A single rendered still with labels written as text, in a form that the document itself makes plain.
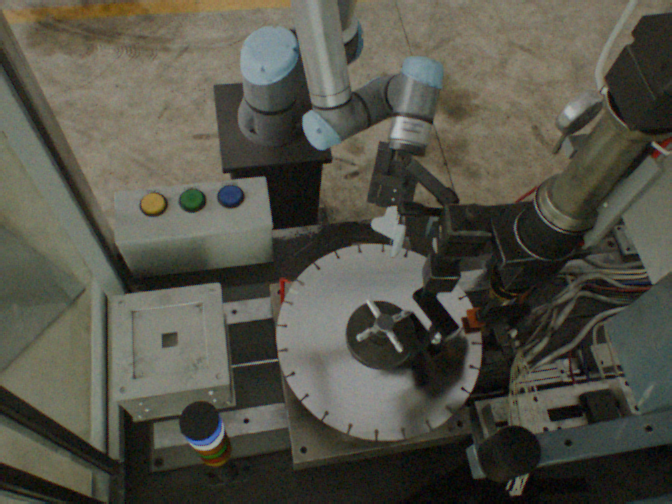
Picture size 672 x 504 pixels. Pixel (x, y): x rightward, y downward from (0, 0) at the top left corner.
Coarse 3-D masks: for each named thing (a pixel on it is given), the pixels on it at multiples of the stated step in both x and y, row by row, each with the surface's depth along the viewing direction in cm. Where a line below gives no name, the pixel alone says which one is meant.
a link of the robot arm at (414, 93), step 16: (416, 64) 106; (432, 64) 105; (400, 80) 108; (416, 80) 105; (432, 80) 106; (400, 96) 107; (416, 96) 106; (432, 96) 106; (400, 112) 107; (416, 112) 106; (432, 112) 107
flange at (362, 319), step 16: (384, 304) 99; (352, 320) 97; (368, 320) 97; (400, 320) 98; (352, 336) 96; (400, 336) 96; (352, 352) 95; (368, 352) 95; (384, 352) 95; (400, 352) 95
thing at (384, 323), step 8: (368, 304) 94; (376, 312) 94; (400, 312) 94; (408, 312) 94; (376, 320) 93; (384, 320) 93; (392, 320) 93; (376, 328) 92; (384, 328) 92; (392, 328) 92; (360, 336) 92; (368, 336) 92; (384, 336) 94; (392, 336) 92; (400, 344) 92
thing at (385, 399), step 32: (352, 256) 103; (384, 256) 104; (416, 256) 104; (320, 288) 100; (352, 288) 101; (384, 288) 101; (416, 288) 102; (288, 320) 97; (320, 320) 98; (416, 320) 99; (288, 352) 95; (320, 352) 95; (416, 352) 96; (448, 352) 97; (480, 352) 97; (320, 384) 93; (352, 384) 93; (384, 384) 94; (416, 384) 94; (448, 384) 94; (320, 416) 91; (352, 416) 91; (384, 416) 91; (416, 416) 92; (448, 416) 92
